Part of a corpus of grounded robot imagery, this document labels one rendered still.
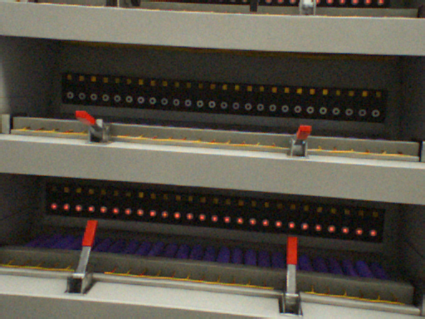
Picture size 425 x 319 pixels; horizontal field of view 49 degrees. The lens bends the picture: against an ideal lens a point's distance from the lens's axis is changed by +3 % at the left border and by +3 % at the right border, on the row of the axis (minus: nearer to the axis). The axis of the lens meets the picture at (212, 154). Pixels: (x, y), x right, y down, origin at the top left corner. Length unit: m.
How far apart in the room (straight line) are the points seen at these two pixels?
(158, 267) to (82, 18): 0.36
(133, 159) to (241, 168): 0.14
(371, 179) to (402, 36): 0.19
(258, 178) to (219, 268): 0.14
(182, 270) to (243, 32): 0.33
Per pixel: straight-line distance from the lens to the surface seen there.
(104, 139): 0.63
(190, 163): 0.59
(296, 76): 0.82
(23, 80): 0.80
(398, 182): 0.61
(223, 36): 0.64
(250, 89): 0.77
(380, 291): 0.67
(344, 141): 0.65
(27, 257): 0.71
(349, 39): 0.65
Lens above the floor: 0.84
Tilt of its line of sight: 9 degrees up
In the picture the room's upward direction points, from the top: 5 degrees clockwise
